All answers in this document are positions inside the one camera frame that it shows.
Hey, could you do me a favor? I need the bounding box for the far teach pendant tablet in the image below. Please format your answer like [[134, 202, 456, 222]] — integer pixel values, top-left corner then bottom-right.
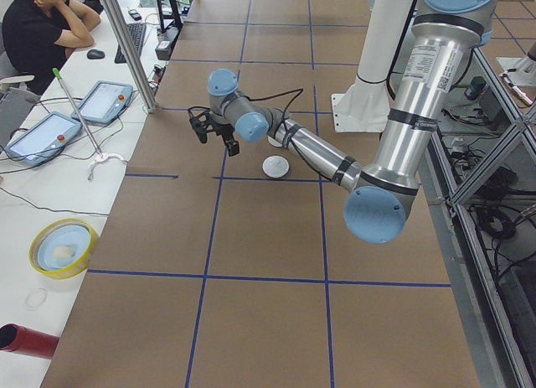
[[76, 80, 133, 126]]

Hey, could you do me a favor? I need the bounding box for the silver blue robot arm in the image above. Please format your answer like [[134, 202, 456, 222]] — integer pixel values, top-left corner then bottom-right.
[[188, 0, 497, 244]]

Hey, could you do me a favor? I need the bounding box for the red cylinder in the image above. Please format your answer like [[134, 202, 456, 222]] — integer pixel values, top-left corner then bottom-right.
[[1, 323, 59, 360]]

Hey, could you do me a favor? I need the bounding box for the black computer mouse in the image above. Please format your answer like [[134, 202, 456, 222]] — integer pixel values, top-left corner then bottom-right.
[[86, 49, 106, 59]]

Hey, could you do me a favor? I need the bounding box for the black keyboard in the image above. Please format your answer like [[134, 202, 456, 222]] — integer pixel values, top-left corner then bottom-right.
[[114, 23, 147, 65]]

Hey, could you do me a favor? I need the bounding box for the white blue patterned mug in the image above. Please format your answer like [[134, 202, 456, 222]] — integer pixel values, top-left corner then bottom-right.
[[267, 136, 282, 147]]

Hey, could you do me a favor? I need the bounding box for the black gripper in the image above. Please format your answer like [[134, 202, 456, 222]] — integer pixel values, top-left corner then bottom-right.
[[188, 107, 240, 156]]

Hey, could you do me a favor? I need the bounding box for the seated person in black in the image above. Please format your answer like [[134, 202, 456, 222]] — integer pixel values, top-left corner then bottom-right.
[[2, 0, 101, 95]]

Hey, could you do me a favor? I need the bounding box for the near teach pendant tablet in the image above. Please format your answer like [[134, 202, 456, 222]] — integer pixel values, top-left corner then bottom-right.
[[5, 111, 82, 167]]

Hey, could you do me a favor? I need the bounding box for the yellow tape roll with bowl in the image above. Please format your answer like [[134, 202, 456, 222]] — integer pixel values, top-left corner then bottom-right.
[[28, 218, 99, 280]]

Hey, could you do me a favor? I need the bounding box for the aluminium frame post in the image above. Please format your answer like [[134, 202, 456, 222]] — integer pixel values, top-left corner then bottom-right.
[[100, 0, 157, 113]]

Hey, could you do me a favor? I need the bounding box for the white ceramic lid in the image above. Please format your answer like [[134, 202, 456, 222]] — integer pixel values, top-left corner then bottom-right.
[[262, 155, 290, 178]]

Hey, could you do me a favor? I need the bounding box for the green tipped grabber stick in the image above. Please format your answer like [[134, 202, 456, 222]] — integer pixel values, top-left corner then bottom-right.
[[52, 67, 127, 181]]

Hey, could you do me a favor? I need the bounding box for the teach pendant tablet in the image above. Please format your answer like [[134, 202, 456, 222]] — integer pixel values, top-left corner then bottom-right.
[[76, 80, 133, 126], [5, 111, 82, 167]]

